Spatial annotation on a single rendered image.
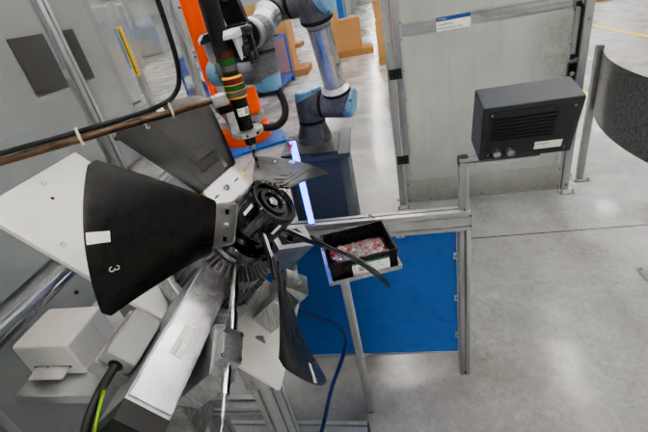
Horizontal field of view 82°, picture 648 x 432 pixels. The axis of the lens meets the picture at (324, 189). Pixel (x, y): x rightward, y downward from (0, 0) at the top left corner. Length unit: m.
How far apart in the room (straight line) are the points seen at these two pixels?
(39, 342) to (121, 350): 0.50
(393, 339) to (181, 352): 1.20
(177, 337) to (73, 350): 0.47
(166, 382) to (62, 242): 0.37
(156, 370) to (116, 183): 0.29
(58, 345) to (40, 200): 0.38
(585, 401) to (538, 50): 1.91
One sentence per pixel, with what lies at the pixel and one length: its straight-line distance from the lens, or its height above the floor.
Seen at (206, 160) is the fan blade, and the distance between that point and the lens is 0.87.
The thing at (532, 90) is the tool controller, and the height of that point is 1.24.
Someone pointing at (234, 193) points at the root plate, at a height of 1.24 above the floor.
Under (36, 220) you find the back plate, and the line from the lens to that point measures 0.92.
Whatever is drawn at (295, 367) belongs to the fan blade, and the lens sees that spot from 0.62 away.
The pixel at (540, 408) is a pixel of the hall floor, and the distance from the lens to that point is 1.91.
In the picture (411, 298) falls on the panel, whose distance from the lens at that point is 1.59.
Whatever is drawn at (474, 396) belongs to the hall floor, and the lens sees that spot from 1.89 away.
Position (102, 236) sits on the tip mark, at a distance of 0.63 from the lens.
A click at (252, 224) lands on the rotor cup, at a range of 0.77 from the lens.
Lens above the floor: 1.59
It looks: 28 degrees down
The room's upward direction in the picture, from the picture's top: 12 degrees counter-clockwise
